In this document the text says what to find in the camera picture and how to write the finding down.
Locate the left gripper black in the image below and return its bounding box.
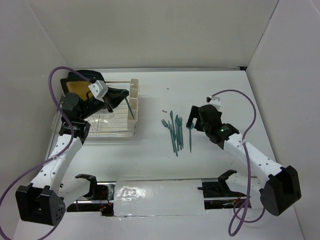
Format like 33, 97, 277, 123
79, 85, 129, 120

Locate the teal plastic fork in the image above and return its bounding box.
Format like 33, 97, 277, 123
175, 115, 184, 150
161, 119, 177, 153

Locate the teal plastic spoon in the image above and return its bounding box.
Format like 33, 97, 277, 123
125, 97, 135, 119
187, 126, 193, 153

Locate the teal plastic knife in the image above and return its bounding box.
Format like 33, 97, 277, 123
169, 110, 179, 157
174, 114, 180, 152

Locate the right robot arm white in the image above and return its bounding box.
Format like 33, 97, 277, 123
110, 104, 301, 217

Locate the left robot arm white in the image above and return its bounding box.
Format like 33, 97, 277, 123
15, 84, 129, 227

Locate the cream utensil holder near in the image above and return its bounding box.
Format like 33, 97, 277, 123
127, 98, 139, 132

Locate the cream utensil holder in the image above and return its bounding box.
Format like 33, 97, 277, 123
129, 78, 140, 99
127, 98, 139, 132

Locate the cream utensil holder far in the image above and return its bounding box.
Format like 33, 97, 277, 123
129, 78, 140, 99

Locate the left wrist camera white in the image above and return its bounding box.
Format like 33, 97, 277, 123
88, 80, 108, 102

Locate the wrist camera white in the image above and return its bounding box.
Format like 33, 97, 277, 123
206, 96, 221, 110
88, 80, 108, 102

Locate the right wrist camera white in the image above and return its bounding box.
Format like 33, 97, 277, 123
206, 96, 221, 110

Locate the metal wire dish rack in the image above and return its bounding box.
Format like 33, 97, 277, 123
52, 79, 138, 139

